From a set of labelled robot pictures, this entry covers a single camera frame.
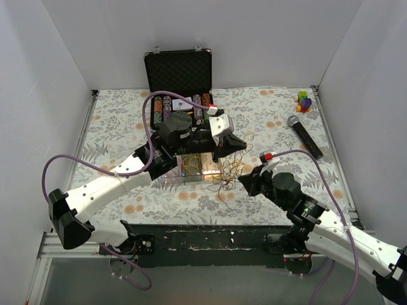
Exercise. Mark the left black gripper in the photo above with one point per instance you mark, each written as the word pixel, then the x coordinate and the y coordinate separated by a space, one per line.
pixel 219 147

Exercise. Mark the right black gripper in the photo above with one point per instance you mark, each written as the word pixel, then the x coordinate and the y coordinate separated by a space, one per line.
pixel 259 181

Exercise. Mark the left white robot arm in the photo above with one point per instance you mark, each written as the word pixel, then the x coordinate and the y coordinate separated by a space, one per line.
pixel 73 213

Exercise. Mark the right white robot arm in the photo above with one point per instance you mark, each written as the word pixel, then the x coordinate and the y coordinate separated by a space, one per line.
pixel 322 231

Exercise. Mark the clear plastic organizer box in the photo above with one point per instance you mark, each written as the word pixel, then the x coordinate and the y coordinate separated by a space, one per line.
pixel 193 168

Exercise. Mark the orange green chip row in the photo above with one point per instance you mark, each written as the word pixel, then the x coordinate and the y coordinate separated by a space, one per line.
pixel 206 101

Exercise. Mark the floral table mat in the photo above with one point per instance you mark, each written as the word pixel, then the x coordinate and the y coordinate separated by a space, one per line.
pixel 260 118

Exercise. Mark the white playing card deck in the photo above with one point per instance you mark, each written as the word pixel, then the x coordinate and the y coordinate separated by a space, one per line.
pixel 181 105

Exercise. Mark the black handheld microphone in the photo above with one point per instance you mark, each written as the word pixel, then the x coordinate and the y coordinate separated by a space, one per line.
pixel 294 122

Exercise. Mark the purple poker chip row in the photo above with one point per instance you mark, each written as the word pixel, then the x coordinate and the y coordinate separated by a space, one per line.
pixel 167 107

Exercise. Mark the black poker chip case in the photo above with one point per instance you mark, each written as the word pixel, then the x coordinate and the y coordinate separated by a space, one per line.
pixel 184 72

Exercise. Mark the orange poker chip row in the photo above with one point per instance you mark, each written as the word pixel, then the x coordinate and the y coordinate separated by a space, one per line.
pixel 158 112

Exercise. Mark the colourful toy block train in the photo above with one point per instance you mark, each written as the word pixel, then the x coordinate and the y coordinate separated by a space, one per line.
pixel 303 101

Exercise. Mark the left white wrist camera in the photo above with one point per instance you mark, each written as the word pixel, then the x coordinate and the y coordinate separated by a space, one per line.
pixel 221 126

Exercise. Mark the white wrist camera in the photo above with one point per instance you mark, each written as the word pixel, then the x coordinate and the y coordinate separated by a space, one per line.
pixel 269 161
pixel 221 126

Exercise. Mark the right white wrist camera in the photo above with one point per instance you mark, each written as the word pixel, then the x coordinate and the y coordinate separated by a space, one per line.
pixel 269 161

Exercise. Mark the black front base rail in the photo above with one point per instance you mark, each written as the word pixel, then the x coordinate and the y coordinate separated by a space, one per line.
pixel 214 245

